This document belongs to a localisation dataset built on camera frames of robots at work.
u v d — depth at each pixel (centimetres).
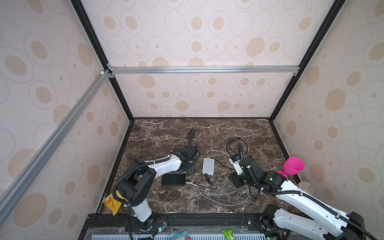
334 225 41
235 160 69
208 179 87
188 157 70
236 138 109
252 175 57
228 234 69
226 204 80
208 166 93
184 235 69
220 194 83
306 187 71
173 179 87
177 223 75
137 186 46
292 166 76
